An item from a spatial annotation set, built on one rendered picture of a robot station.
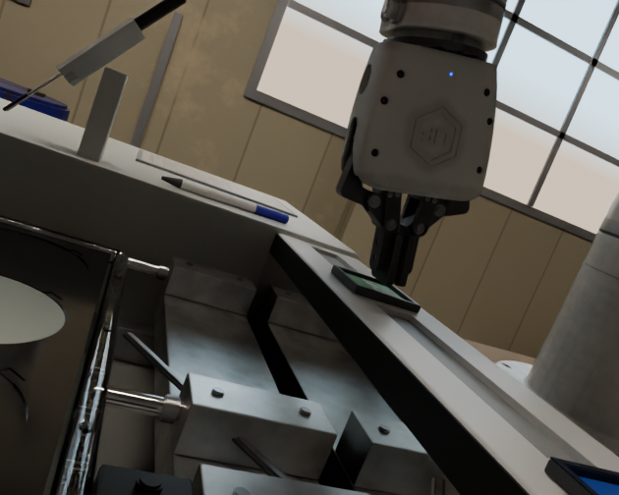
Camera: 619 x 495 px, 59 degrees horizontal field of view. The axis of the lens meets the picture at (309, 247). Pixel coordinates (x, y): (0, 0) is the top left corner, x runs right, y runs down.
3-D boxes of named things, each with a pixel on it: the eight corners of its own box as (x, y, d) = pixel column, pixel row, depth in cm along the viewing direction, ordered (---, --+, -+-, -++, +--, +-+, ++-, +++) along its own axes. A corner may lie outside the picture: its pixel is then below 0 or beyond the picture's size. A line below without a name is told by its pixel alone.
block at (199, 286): (163, 294, 49) (174, 262, 49) (163, 282, 52) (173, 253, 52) (247, 316, 52) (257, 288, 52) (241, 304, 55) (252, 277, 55)
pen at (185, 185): (163, 173, 53) (290, 216, 59) (162, 172, 54) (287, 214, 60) (160, 183, 54) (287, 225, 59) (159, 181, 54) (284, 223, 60)
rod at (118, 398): (85, 412, 26) (94, 386, 26) (88, 398, 27) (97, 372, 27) (180, 431, 27) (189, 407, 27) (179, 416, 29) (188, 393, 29)
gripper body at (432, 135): (394, 11, 34) (361, 189, 36) (530, 45, 37) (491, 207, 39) (353, 27, 41) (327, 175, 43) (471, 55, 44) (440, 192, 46)
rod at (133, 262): (117, 269, 49) (122, 254, 48) (118, 264, 50) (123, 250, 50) (168, 283, 50) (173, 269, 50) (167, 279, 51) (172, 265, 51)
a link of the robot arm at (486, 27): (410, -25, 33) (401, 27, 34) (531, 8, 36) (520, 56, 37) (362, 0, 41) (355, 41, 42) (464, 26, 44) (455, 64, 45)
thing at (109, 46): (32, 139, 49) (78, -8, 47) (40, 137, 52) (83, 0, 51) (102, 164, 51) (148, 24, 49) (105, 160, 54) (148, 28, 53)
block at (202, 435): (172, 455, 27) (193, 400, 26) (170, 417, 30) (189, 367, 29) (319, 480, 29) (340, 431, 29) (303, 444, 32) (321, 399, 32)
